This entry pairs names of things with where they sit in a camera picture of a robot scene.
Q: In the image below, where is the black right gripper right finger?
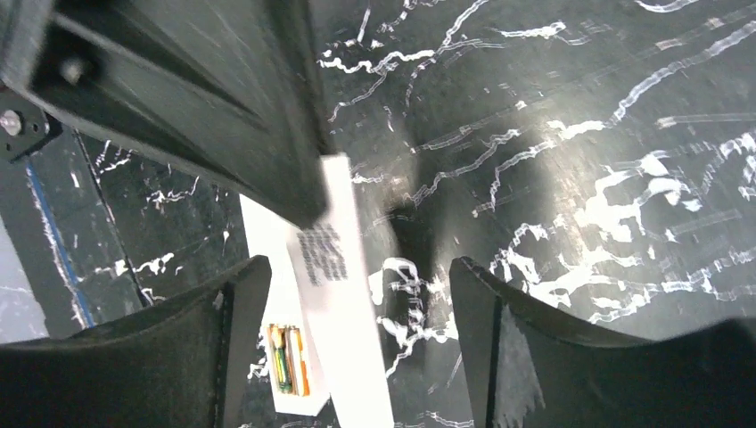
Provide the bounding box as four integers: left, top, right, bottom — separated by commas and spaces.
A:
449, 257, 755, 427

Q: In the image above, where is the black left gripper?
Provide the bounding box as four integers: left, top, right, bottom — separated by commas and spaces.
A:
1, 1, 330, 228

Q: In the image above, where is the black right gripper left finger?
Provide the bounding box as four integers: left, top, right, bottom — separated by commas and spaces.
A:
1, 256, 272, 427

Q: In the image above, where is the orange green battery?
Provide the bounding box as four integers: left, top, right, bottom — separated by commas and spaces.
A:
268, 325, 294, 394

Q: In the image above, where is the long white rectangular block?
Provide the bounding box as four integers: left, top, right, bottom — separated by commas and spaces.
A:
240, 195, 330, 416

